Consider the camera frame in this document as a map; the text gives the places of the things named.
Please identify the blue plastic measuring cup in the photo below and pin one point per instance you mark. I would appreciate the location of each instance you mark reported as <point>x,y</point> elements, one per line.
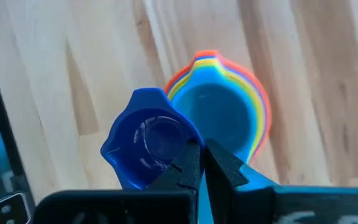
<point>180,77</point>

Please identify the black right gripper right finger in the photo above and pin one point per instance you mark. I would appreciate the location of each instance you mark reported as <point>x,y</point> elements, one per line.
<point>225,183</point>

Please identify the orange plastic measuring cup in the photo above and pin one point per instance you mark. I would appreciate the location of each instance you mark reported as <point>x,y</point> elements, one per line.
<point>207,53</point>

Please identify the purple plastic measuring cup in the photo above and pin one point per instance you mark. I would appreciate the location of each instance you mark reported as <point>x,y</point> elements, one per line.
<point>129,149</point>

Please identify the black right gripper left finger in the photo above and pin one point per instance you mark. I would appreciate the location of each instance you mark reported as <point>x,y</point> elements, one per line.
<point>188,168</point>

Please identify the teal plastic measuring cup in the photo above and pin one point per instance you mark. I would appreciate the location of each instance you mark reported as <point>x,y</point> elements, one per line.
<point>219,115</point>

